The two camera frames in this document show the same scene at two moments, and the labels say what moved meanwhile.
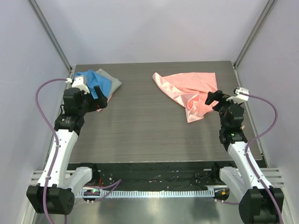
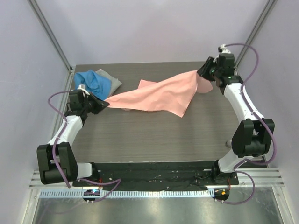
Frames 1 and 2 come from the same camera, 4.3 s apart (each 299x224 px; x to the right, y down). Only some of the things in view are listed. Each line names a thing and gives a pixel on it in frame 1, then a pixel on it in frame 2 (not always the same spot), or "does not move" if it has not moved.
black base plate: x=153 y=173 does not move
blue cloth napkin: x=93 y=79 does not move
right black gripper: x=218 y=96 → x=203 y=72
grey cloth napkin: x=115 y=83 does not move
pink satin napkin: x=190 y=90 → x=174 y=95
